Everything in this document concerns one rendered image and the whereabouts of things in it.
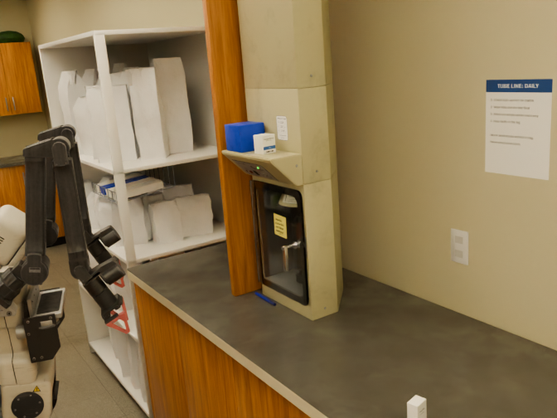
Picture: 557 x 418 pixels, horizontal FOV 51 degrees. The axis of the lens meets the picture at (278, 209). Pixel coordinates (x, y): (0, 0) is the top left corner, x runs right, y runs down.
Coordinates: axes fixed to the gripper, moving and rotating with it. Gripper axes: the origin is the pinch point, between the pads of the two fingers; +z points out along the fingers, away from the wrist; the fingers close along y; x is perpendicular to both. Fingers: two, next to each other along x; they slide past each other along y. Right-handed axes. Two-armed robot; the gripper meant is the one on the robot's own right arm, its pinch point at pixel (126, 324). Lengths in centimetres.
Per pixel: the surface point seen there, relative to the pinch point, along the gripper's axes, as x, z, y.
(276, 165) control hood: -68, -21, -15
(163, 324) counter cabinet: -2, 27, 46
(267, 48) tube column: -88, -50, 2
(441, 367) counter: -71, 42, -56
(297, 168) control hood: -73, -15, -13
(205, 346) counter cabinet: -15.2, 27.0, 7.8
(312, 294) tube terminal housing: -56, 24, -12
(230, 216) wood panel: -49, -4, 21
